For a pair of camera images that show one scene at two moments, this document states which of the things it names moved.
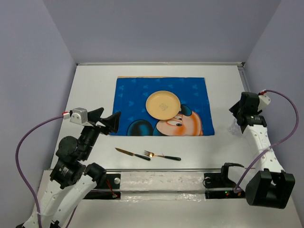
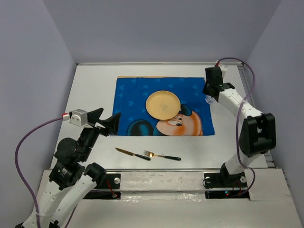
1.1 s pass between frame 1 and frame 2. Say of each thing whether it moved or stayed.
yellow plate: stayed
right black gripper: moved
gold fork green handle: stayed
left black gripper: stayed
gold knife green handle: stayed
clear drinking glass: moved
